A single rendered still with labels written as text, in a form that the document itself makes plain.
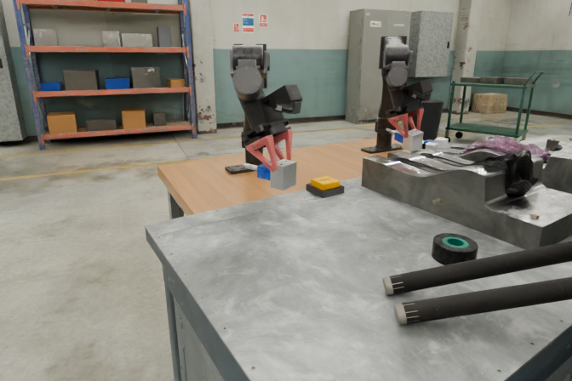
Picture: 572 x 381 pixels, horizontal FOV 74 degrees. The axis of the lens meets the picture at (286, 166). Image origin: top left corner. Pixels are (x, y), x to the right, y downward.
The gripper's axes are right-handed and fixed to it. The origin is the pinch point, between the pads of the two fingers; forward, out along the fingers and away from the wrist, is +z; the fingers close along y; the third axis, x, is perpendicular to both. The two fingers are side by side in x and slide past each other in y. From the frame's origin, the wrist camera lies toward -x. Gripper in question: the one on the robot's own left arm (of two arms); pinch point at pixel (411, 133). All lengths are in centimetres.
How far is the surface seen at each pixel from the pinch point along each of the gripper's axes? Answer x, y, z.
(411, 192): -12.9, -19.7, 13.8
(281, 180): -15, -56, -1
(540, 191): -32.3, 2.3, 21.7
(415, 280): -40, -51, 19
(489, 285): -43, -38, 26
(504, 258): -48, -39, 20
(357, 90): 439, 369, -69
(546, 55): 326, 768, -31
